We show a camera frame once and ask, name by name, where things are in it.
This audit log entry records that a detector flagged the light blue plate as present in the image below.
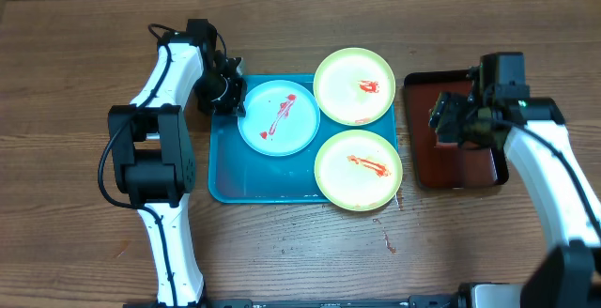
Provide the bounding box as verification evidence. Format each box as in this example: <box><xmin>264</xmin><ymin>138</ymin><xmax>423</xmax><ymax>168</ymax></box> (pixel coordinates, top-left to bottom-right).
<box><xmin>238</xmin><ymin>80</ymin><xmax>320</xmax><ymax>157</ymax></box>

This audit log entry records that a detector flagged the yellow-green plate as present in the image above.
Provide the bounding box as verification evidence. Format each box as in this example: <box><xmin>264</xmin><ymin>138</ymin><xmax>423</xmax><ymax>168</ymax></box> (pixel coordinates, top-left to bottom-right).
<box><xmin>314</xmin><ymin>130</ymin><xmax>403</xmax><ymax>211</ymax></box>
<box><xmin>313</xmin><ymin>47</ymin><xmax>395</xmax><ymax>127</ymax></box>

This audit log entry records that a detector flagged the dark sponge with red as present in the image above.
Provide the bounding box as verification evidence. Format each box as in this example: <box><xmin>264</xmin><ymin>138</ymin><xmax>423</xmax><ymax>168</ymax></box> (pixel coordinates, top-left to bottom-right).
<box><xmin>436</xmin><ymin>141</ymin><xmax>462</xmax><ymax>149</ymax></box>

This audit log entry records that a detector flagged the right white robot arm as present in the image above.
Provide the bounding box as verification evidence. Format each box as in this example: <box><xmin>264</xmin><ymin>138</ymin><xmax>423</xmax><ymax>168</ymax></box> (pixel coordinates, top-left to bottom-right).
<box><xmin>429</xmin><ymin>53</ymin><xmax>600</xmax><ymax>308</ymax></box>

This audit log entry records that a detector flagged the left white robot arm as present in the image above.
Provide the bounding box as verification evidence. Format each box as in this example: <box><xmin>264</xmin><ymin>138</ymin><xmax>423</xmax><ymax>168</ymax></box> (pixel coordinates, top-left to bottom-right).
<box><xmin>98</xmin><ymin>19</ymin><xmax>248</xmax><ymax>307</ymax></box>

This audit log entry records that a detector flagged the dark red black-rimmed tray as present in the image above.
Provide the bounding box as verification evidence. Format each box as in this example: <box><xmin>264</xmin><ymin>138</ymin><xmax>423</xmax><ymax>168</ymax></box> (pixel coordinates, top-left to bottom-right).
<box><xmin>403</xmin><ymin>70</ymin><xmax>509</xmax><ymax>190</ymax></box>

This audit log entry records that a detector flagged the teal plastic tray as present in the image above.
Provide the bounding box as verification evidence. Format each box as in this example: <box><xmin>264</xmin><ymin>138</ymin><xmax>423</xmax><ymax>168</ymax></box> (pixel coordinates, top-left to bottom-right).
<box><xmin>208</xmin><ymin>75</ymin><xmax>397</xmax><ymax>203</ymax></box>

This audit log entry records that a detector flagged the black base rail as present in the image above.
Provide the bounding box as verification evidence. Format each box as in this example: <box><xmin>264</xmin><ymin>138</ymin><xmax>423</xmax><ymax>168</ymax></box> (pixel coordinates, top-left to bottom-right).
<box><xmin>122</xmin><ymin>294</ymin><xmax>464</xmax><ymax>308</ymax></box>

